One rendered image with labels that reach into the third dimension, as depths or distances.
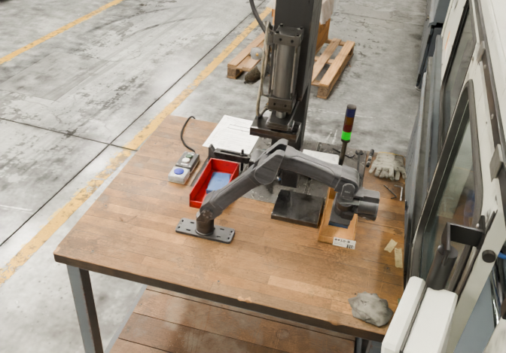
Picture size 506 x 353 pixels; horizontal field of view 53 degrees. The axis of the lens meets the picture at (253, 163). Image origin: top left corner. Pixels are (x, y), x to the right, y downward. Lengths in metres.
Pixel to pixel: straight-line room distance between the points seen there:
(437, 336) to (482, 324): 0.75
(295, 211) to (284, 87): 0.45
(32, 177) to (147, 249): 2.10
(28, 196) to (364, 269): 2.43
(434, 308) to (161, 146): 1.56
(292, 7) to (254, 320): 1.38
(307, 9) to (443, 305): 1.16
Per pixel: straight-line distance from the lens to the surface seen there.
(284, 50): 1.76
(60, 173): 3.72
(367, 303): 1.61
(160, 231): 1.80
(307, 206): 1.89
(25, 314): 2.85
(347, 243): 1.78
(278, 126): 1.86
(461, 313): 1.06
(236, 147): 2.22
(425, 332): 0.87
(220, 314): 2.42
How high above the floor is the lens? 2.10
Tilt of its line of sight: 35 degrees down
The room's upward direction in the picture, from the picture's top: 4 degrees clockwise
